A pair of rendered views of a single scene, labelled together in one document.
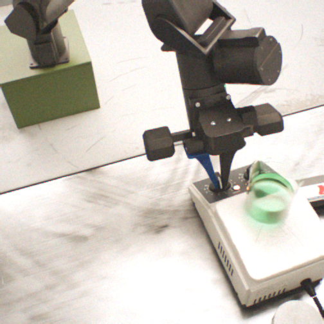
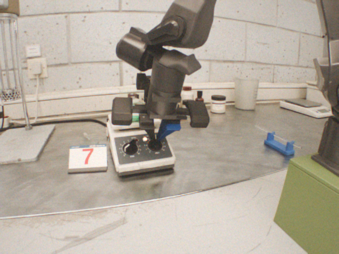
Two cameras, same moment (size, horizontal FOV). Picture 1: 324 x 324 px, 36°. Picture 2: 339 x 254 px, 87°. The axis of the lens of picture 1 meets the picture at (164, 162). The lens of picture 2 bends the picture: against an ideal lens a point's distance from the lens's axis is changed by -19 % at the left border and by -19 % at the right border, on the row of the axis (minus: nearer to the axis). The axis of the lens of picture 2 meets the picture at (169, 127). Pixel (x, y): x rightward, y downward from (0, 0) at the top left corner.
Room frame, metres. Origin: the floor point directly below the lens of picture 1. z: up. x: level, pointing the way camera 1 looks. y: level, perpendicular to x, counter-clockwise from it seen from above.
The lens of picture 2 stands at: (0.83, -0.06, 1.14)
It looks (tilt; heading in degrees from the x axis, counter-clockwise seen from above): 18 degrees down; 178
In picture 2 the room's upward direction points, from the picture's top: straight up
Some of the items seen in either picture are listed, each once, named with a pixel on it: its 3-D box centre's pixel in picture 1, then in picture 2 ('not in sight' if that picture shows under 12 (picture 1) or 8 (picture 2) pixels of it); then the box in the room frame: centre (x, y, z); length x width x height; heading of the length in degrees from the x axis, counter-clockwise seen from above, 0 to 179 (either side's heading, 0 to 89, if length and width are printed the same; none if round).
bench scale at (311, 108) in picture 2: not in sight; (306, 107); (-0.13, 0.70, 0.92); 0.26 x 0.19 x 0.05; 20
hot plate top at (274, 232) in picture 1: (273, 227); (132, 119); (0.30, -0.14, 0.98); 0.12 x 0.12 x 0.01; 18
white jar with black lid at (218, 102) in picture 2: not in sight; (218, 104); (-0.10, 0.19, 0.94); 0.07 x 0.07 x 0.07
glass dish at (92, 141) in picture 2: not in sight; (89, 145); (0.30, -0.26, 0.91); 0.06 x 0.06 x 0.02
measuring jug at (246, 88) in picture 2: not in sight; (247, 92); (-0.19, 0.36, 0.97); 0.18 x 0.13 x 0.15; 132
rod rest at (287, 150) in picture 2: not in sight; (279, 142); (0.32, 0.27, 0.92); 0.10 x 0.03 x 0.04; 16
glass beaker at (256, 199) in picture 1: (273, 191); (131, 104); (0.33, -0.14, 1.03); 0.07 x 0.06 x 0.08; 82
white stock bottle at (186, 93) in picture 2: not in sight; (186, 98); (-0.12, 0.05, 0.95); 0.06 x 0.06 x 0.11
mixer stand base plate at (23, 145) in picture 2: not in sight; (18, 141); (0.27, -0.53, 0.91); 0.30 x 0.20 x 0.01; 16
